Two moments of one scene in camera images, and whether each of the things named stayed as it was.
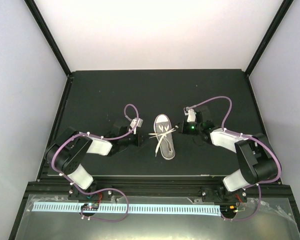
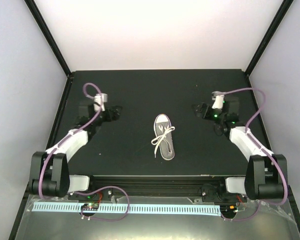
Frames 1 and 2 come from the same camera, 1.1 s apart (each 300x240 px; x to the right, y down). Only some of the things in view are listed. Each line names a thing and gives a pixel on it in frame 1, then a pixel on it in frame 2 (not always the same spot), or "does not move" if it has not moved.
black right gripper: x=184 y=130 -> x=206 y=115
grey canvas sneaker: x=162 y=129 does not move
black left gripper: x=139 y=140 -> x=115 y=115
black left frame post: x=33 y=9 does not move
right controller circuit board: x=228 y=211 does not move
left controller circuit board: x=89 y=206 does not move
